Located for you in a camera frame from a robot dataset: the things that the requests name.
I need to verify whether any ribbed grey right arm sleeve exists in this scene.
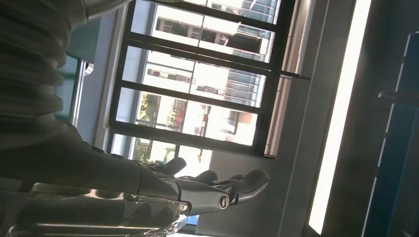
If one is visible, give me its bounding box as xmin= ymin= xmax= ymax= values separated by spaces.
xmin=0 ymin=0 xmax=131 ymax=150

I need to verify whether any black framed window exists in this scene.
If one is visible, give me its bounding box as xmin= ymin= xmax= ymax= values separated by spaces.
xmin=107 ymin=0 xmax=312 ymax=164

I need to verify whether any long white light strip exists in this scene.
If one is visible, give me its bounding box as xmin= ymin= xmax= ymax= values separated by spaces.
xmin=307 ymin=0 xmax=373 ymax=235

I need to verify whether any blue cabinet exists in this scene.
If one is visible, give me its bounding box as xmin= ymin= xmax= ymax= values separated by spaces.
xmin=361 ymin=31 xmax=419 ymax=237

